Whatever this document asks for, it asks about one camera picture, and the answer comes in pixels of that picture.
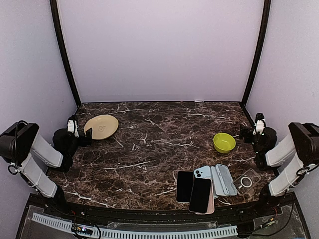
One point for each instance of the light blue phone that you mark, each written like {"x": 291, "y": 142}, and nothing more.
{"x": 203, "y": 172}

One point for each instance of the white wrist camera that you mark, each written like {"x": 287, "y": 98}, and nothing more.
{"x": 72, "y": 126}
{"x": 260, "y": 124}

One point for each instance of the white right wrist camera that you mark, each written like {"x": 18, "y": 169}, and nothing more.
{"x": 260, "y": 124}

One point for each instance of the white slotted cable duct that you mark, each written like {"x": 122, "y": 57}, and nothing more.
{"x": 135, "y": 231}

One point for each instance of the black left frame post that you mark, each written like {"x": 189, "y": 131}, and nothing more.
{"x": 63, "y": 51}

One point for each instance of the black frame post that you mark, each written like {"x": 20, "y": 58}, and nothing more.
{"x": 63, "y": 51}
{"x": 258, "y": 52}

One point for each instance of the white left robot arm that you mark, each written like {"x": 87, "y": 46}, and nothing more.
{"x": 27, "y": 153}

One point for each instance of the black right frame post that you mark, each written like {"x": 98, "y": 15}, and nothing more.
{"x": 258, "y": 52}

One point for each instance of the black phone light-blue edge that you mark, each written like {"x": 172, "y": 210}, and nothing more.
{"x": 185, "y": 180}

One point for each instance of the grey-blue phone case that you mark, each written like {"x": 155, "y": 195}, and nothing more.
{"x": 223, "y": 181}

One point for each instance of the purple-edged black phone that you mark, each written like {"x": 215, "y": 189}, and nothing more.
{"x": 200, "y": 195}

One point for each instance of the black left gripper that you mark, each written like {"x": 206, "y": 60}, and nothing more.
{"x": 84, "y": 143}

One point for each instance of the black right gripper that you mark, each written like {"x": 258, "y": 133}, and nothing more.
{"x": 243, "y": 129}

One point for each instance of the lime green bowl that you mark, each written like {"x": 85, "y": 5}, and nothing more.
{"x": 224, "y": 143}

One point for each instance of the beige ceramic plate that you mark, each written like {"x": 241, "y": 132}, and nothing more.
{"x": 103, "y": 126}

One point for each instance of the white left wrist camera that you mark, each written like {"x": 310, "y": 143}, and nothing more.
{"x": 72, "y": 126}

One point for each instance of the clear magsafe phone case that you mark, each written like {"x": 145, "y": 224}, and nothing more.
{"x": 246, "y": 181}

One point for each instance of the black front table rail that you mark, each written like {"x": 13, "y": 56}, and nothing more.
{"x": 101, "y": 215}

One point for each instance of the pink phone case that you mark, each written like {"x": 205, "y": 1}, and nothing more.
{"x": 210, "y": 206}

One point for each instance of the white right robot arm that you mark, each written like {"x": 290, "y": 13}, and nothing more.
{"x": 296, "y": 155}

